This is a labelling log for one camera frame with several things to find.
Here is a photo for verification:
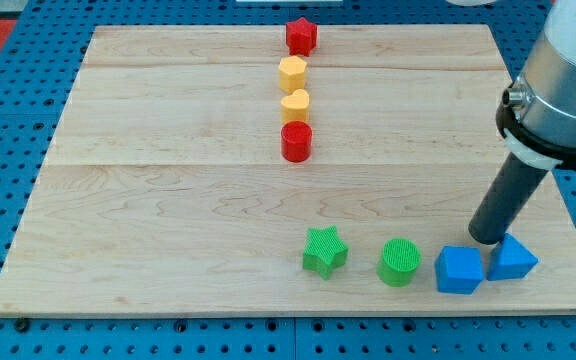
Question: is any blue cube block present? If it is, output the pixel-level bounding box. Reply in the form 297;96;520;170
434;246;484;295

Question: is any green cylinder block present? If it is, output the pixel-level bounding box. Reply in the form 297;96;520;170
376;238;422;287

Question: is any red cylinder block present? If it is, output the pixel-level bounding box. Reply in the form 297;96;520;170
281;121;313;163

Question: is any light wooden board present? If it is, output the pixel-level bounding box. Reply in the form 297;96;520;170
0;25;576;318

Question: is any yellow pentagon block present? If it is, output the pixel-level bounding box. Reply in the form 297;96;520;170
278;56;308;94

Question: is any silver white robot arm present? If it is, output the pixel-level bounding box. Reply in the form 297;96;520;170
497;0;576;171

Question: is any yellow heart block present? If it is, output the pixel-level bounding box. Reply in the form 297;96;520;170
280;89;310;124

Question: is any blue triangular prism block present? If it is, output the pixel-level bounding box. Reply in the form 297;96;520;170
486;233;539;281

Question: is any red star block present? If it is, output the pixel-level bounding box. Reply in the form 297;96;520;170
285;17;318;57

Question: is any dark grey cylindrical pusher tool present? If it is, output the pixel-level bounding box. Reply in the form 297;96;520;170
468;153;548;245

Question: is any green star block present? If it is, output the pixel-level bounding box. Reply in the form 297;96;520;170
302;226;349;280

